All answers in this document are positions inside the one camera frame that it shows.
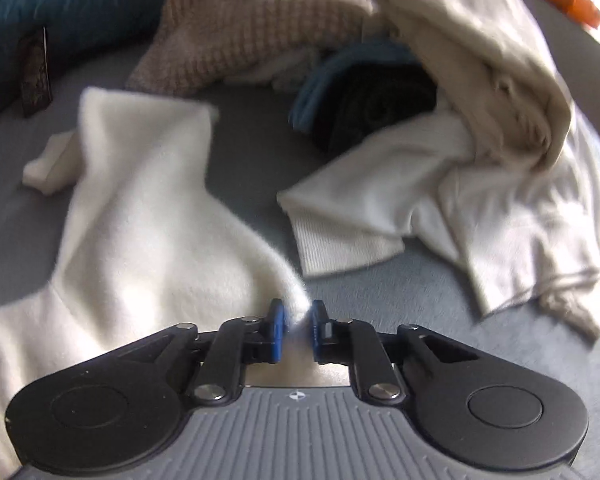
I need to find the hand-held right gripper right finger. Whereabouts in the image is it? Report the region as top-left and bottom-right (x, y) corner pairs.
(310, 298), (481, 405)

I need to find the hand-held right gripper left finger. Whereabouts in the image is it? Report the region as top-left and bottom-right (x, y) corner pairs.
(117, 298), (287, 403)

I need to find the cream white knit sweater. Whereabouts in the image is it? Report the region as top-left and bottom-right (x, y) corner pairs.
(0, 87), (476, 466)

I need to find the off-white shirt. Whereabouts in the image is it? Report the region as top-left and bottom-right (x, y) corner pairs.
(415, 110), (600, 343)

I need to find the blue garment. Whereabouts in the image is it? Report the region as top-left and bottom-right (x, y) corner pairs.
(287, 41), (423, 133)

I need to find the pink checked knit sweater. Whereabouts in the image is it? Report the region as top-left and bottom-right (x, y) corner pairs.
(125, 0), (398, 103)

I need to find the beige garment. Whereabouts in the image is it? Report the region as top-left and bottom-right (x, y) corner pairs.
(385, 0), (578, 173)

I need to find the blue duvet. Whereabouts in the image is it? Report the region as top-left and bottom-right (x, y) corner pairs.
(0, 0), (178, 121)

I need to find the orange box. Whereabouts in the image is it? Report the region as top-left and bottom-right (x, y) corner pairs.
(540, 0), (600, 31)

